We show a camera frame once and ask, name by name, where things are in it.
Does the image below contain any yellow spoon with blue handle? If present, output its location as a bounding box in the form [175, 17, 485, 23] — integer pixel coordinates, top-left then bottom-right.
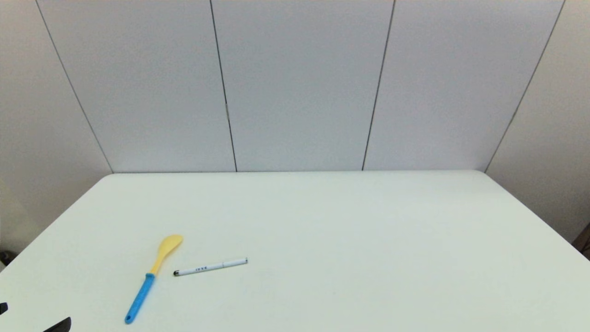
[124, 234, 184, 325]

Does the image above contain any white pen with black tip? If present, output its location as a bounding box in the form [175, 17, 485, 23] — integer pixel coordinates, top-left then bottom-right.
[173, 258, 248, 277]

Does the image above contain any brown furniture piece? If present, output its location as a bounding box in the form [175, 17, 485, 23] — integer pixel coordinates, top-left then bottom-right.
[573, 223, 590, 260]

